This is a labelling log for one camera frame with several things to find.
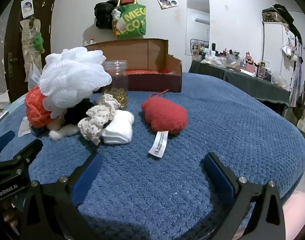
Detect red plush with white label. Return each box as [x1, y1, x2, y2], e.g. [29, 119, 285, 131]
[141, 90, 188, 158]

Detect patterned suitcase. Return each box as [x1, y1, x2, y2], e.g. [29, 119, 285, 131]
[262, 7, 285, 23]

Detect glass jar with gold capsules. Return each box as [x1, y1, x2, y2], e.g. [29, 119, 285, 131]
[102, 60, 129, 110]

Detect dark clothes on cabinet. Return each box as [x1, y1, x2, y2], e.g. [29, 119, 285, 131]
[273, 4, 304, 45]

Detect green plush frog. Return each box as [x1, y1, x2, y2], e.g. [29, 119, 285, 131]
[34, 32, 44, 53]

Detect table with dark green cloth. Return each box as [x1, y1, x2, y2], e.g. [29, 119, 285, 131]
[189, 60, 290, 115]

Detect dark brown door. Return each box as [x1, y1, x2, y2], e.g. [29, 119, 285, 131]
[6, 0, 60, 103]

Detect white mesh bath pouf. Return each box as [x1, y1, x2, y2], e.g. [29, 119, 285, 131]
[38, 47, 113, 119]

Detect green tote bag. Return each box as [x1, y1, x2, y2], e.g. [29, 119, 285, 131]
[112, 3, 147, 40]

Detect pink cloth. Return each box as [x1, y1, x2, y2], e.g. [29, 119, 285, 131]
[283, 192, 305, 233]

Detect white fluffy scrunchie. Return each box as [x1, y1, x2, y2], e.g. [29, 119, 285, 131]
[48, 119, 80, 140]

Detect coral mesh bath pouf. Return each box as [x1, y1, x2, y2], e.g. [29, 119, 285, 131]
[24, 85, 53, 128]

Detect blue packet with white ribbon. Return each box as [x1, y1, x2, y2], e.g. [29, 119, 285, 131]
[30, 126, 46, 138]

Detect hanging door organizer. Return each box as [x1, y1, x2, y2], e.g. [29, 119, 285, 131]
[19, 17, 46, 83]

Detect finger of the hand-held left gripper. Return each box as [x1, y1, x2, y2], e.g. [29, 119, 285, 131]
[0, 130, 15, 153]
[0, 139, 44, 178]

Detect white cabinet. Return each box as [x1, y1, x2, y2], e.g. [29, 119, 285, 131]
[263, 21, 305, 80]

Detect white paper sachet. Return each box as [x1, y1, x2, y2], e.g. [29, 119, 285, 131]
[17, 116, 33, 138]

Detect clear plastic bag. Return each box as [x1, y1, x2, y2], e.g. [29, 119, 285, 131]
[27, 62, 43, 85]

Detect paper sheet on door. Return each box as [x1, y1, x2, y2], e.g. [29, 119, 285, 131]
[21, 0, 35, 18]

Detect black scrunchie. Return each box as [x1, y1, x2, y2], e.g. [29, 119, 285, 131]
[64, 99, 96, 125]

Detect black bag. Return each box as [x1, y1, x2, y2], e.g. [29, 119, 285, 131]
[94, 0, 118, 30]

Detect clutter of cosmetics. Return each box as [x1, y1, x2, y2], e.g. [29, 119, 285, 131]
[190, 39, 288, 88]

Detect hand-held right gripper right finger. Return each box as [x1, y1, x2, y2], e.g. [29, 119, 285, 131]
[203, 152, 287, 240]

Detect panda plush keychain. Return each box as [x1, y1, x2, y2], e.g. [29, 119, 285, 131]
[111, 6, 123, 22]

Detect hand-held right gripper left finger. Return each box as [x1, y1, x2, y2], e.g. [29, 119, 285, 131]
[19, 152, 104, 240]

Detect cream crochet scrunchie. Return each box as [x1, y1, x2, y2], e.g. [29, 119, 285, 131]
[77, 94, 121, 145]

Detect person's left hand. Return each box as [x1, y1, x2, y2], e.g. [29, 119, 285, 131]
[0, 200, 20, 230]

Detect light blue blanket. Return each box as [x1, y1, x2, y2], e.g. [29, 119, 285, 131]
[0, 95, 30, 120]

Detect white cloth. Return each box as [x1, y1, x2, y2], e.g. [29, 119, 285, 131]
[102, 110, 135, 145]

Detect wall mirror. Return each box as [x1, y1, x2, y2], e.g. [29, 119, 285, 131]
[185, 0, 210, 55]

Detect cardboard box with red lining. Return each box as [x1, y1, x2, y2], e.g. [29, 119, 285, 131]
[84, 38, 183, 93]

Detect hanging clothes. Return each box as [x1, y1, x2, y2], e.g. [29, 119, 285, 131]
[290, 27, 305, 120]

